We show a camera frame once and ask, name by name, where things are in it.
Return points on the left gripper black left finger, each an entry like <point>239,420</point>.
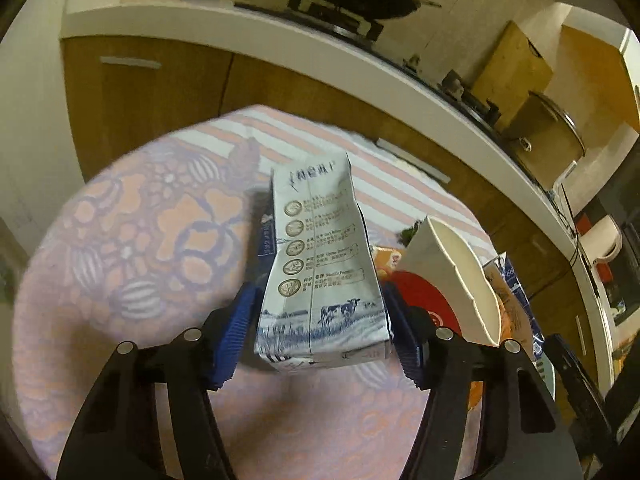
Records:
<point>116,434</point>

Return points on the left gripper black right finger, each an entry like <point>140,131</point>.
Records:
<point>521,431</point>

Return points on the orange snack bag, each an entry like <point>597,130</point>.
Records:
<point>385,261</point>

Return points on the blue white milk carton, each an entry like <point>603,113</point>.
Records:
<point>322,305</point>

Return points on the white kitchen countertop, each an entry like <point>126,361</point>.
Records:
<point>220,24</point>

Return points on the light blue plastic basket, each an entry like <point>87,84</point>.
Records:
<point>546,371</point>

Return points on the red white paper cup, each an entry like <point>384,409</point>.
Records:
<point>440,273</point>

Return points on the white electric kettle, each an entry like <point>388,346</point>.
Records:
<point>603,241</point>

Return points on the pink floral tablecloth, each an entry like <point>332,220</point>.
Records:
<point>159,239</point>

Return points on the steel stock pot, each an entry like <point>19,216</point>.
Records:
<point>544,139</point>

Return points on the black gas stove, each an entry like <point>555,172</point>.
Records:
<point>363,35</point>

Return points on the wooden cutting board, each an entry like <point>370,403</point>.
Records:
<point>514,69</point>

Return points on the brown wooden cabinets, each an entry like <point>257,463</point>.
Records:
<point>125,91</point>

